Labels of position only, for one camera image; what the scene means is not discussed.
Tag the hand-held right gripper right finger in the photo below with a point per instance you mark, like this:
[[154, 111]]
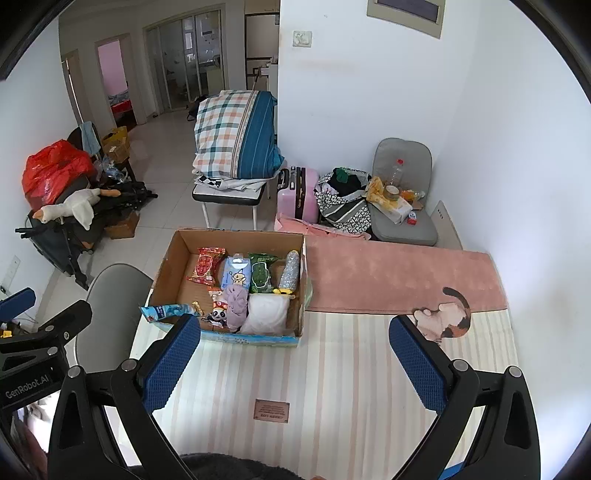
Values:
[[415, 360]]

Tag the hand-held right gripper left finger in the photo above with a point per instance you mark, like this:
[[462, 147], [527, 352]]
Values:
[[171, 360]]

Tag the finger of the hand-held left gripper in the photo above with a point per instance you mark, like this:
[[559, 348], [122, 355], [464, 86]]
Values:
[[69, 321], [16, 302]]

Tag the blue tube packet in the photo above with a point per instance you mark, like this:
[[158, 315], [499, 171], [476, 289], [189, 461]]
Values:
[[166, 311]]

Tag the orange panda snack packet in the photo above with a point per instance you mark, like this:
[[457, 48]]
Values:
[[217, 309]]

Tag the purple cloth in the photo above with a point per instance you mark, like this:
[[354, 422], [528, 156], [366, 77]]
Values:
[[235, 304]]

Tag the red snack packet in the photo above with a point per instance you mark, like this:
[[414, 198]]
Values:
[[205, 265]]

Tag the white plastic bag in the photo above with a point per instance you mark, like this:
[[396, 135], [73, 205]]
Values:
[[265, 316]]

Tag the blue tissue packet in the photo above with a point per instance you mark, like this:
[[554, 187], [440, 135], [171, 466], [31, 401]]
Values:
[[236, 274]]

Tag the green snack packet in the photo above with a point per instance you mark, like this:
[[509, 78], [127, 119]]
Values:
[[262, 274]]

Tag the clear silver packet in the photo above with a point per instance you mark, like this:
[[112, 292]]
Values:
[[290, 272]]

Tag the person's left forearm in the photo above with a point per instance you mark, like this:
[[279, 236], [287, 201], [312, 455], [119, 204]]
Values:
[[27, 443]]

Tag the grey round chair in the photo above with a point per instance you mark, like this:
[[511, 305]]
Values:
[[111, 300]]

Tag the black stroller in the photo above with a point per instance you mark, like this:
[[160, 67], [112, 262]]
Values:
[[55, 244]]

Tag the striped cat mat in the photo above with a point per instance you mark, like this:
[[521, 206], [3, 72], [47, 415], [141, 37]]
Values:
[[332, 383]]

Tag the pink blanket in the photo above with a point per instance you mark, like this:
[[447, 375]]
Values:
[[392, 277]]

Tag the brown cardboard box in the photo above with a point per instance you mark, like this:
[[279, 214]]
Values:
[[122, 226]]

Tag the white goose plush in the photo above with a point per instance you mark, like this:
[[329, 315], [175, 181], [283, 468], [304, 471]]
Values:
[[74, 207]]

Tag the grey floor chair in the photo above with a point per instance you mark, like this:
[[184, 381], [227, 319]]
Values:
[[415, 233]]

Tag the dark fuzzy clothing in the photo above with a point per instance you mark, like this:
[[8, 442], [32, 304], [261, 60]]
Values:
[[249, 468]]

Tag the red plastic bag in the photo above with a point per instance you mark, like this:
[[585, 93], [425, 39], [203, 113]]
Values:
[[53, 170]]

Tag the white leaning board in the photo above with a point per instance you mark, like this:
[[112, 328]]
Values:
[[448, 226]]

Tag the small red packet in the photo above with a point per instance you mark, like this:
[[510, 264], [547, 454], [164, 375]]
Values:
[[412, 218]]

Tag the white flat box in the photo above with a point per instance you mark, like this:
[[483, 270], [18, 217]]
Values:
[[395, 211]]

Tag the pink fabric bag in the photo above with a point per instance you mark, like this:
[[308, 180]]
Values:
[[318, 228]]

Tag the black white patterned bag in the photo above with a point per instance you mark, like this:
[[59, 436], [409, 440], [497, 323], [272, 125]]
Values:
[[344, 210]]

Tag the brown tape roll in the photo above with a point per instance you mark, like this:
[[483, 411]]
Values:
[[392, 192]]

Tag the yellow plastic bag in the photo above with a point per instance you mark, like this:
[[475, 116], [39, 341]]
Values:
[[374, 191]]

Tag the light blue cloth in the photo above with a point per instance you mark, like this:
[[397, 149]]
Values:
[[90, 138]]

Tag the yellow cardboard box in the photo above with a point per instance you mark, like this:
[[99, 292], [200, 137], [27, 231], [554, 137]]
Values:
[[115, 145]]

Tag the clear plastic bottle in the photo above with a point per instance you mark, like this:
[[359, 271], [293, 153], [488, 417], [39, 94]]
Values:
[[397, 173]]

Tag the pink suitcase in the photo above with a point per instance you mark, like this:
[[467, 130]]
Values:
[[298, 198]]

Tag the plaid folded bedding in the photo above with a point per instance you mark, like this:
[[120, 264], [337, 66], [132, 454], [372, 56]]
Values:
[[235, 134]]

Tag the glass sliding door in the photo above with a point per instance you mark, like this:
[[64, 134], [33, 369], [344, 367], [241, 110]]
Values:
[[184, 64]]

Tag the white light switch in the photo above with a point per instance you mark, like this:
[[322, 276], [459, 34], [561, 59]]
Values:
[[303, 39]]

